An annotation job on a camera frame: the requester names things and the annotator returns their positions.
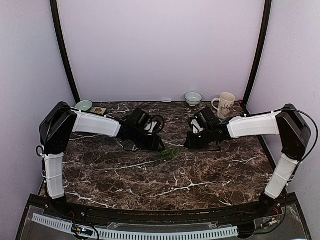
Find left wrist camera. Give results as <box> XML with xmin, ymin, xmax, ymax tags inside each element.
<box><xmin>144</xmin><ymin>121</ymin><xmax>161</xmax><ymax>134</ymax></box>

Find pale green bowl right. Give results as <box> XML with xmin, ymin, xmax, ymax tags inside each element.
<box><xmin>184</xmin><ymin>92</ymin><xmax>203</xmax><ymax>107</ymax></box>

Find pale green bowl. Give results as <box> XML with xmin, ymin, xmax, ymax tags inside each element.
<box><xmin>74</xmin><ymin>100</ymin><xmax>93</xmax><ymax>112</ymax></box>
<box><xmin>184</xmin><ymin>92</ymin><xmax>203</xmax><ymax>107</ymax></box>

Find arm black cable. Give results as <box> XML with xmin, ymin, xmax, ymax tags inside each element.
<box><xmin>122</xmin><ymin>114</ymin><xmax>166</xmax><ymax>152</ymax></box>
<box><xmin>282</xmin><ymin>108</ymin><xmax>319</xmax><ymax>166</ymax></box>

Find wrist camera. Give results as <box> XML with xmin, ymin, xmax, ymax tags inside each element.
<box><xmin>188</xmin><ymin>117</ymin><xmax>204</xmax><ymax>135</ymax></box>
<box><xmin>144</xmin><ymin>121</ymin><xmax>161</xmax><ymax>134</ymax></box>

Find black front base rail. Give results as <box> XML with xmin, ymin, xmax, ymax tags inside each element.
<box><xmin>24</xmin><ymin>194</ymin><xmax>298</xmax><ymax>228</ymax></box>

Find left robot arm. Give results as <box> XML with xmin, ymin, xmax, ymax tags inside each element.
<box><xmin>36</xmin><ymin>101</ymin><xmax>166</xmax><ymax>218</ymax></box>

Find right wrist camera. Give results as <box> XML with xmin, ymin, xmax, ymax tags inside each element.
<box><xmin>188</xmin><ymin>117</ymin><xmax>204</xmax><ymax>135</ymax></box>

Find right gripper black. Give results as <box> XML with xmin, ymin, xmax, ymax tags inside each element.
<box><xmin>184</xmin><ymin>127</ymin><xmax>214</xmax><ymax>150</ymax></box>

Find cream floral mug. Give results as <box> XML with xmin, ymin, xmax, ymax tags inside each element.
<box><xmin>211</xmin><ymin>92</ymin><xmax>236</xmax><ymax>119</ymax></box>

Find white slotted cable duct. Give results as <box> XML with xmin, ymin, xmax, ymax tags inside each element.
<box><xmin>31</xmin><ymin>213</ymin><xmax>239</xmax><ymax>240</ymax></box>

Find left black frame post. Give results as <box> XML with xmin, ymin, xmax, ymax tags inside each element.
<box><xmin>49</xmin><ymin>0</ymin><xmax>81</xmax><ymax>103</ymax></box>

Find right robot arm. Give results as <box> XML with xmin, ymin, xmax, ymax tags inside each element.
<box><xmin>184</xmin><ymin>104</ymin><xmax>312</xmax><ymax>217</ymax></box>

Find black frame post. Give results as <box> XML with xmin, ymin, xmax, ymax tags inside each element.
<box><xmin>49</xmin><ymin>0</ymin><xmax>81</xmax><ymax>103</ymax></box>
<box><xmin>242</xmin><ymin>0</ymin><xmax>272</xmax><ymax>107</ymax></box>

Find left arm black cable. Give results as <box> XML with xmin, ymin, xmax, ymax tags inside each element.
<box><xmin>122</xmin><ymin>114</ymin><xmax>166</xmax><ymax>152</ymax></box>

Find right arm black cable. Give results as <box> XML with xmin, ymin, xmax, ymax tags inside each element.
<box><xmin>282</xmin><ymin>108</ymin><xmax>319</xmax><ymax>166</ymax></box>

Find pale green bowl left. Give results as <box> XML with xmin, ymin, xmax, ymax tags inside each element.
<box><xmin>74</xmin><ymin>100</ymin><xmax>93</xmax><ymax>112</ymax></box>

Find right black frame post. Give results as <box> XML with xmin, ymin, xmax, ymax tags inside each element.
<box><xmin>242</xmin><ymin>0</ymin><xmax>272</xmax><ymax>107</ymax></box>

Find floral square plate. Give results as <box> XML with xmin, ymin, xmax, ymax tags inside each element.
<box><xmin>89</xmin><ymin>106</ymin><xmax>107</xmax><ymax>116</ymax></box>

